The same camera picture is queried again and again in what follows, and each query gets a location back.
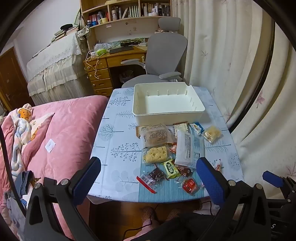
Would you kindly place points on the black hat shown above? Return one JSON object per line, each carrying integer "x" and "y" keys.
{"x": 66, "y": 26}

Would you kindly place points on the lace-covered cabinet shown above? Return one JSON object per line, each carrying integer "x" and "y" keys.
{"x": 57, "y": 67}

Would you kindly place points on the small brown-red snack packet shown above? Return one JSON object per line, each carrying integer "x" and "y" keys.
{"x": 185, "y": 171}

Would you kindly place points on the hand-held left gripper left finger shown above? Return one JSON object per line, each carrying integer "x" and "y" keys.
{"x": 86, "y": 182}

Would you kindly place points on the person's dark trousers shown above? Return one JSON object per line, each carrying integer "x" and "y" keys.
{"x": 185, "y": 229}

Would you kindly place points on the small orange candy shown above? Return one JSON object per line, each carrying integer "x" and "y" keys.
{"x": 173, "y": 148}

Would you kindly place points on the small wrapped candy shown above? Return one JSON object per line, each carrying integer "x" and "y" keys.
{"x": 218, "y": 166}

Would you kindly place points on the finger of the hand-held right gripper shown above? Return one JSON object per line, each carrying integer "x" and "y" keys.
{"x": 272, "y": 177}

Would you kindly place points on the brown wooden door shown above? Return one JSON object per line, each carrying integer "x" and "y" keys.
{"x": 9, "y": 78}

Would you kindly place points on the brown snack packet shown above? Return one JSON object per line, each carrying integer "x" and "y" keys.
{"x": 138, "y": 132}

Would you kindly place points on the blue and white snack packet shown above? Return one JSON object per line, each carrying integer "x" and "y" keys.
{"x": 196, "y": 128}

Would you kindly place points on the wooden bookshelf hutch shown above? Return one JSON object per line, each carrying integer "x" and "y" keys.
{"x": 120, "y": 30}

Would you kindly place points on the row of shelf books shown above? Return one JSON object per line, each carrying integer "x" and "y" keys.
{"x": 134, "y": 11}

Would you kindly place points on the large white snack packet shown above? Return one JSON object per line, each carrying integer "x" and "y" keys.
{"x": 188, "y": 148}

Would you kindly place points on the black keyboard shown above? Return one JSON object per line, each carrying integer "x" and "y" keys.
{"x": 121, "y": 49}

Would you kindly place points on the pink blanket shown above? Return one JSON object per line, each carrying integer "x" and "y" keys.
{"x": 69, "y": 129}

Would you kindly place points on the floral cloth bag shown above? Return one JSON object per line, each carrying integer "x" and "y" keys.
{"x": 83, "y": 32}

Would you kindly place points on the blue tree-print tablecloth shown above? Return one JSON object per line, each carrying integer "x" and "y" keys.
{"x": 115, "y": 139}

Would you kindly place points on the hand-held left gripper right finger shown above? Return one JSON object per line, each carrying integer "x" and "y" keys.
{"x": 210, "y": 183}

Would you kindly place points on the stack of books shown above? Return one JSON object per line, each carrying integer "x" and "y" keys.
{"x": 62, "y": 33}

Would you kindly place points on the cream leaf-print curtain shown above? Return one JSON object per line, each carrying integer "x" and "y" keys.
{"x": 208, "y": 46}

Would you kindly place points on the grey office chair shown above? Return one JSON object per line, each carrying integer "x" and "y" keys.
{"x": 166, "y": 53}

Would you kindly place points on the clear beige cake packet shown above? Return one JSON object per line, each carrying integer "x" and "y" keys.
{"x": 157, "y": 135}

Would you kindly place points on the yellow puff snack packet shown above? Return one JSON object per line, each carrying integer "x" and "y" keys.
{"x": 211, "y": 134}

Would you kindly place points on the dark red-edged snack packet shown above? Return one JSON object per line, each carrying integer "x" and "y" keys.
{"x": 155, "y": 174}

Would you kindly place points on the wooden desk with drawers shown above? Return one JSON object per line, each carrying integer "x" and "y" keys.
{"x": 101, "y": 76}

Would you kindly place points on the pink fuzzy slipper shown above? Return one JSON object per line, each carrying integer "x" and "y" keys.
{"x": 148, "y": 214}
{"x": 174, "y": 213}

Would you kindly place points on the blue cloth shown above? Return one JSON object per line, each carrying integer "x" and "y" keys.
{"x": 24, "y": 183}

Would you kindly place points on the yellow mug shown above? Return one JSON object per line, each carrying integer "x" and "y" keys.
{"x": 103, "y": 20}

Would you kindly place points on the green snack packet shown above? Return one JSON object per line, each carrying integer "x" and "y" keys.
{"x": 171, "y": 169}

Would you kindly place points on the red round snack packet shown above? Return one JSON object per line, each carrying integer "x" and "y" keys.
{"x": 189, "y": 185}

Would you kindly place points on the green tissue pack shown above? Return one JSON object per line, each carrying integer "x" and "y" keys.
{"x": 101, "y": 52}

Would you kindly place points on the cartoon print blanket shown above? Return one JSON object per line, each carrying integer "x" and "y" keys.
{"x": 20, "y": 134}

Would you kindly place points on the yellow rice crisp packet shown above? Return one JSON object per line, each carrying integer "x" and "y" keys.
{"x": 156, "y": 154}

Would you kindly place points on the white plastic storage bin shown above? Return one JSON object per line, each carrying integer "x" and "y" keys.
{"x": 161, "y": 104}

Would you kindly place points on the wastebasket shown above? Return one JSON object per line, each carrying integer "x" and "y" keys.
{"x": 126, "y": 76}

